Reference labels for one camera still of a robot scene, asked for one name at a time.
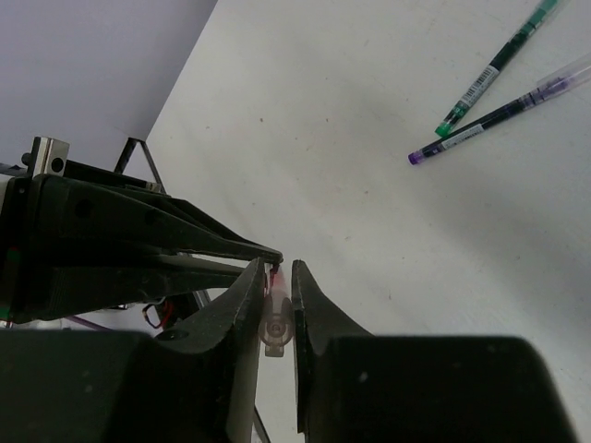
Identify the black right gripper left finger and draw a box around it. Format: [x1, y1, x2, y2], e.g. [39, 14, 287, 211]
[1, 259, 265, 442]

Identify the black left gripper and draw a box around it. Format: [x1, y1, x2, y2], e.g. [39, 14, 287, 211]
[1, 174, 283, 324]

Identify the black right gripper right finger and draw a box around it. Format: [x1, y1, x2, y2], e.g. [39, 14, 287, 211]
[291, 260, 577, 442]

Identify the red gel pen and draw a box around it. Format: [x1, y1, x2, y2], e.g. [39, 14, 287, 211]
[259, 266, 294, 358]

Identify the purple gel pen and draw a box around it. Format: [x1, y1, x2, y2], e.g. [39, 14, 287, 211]
[408, 54, 590, 165]

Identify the green gel pen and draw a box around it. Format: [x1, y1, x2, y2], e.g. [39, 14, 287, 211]
[435, 0, 565, 138]

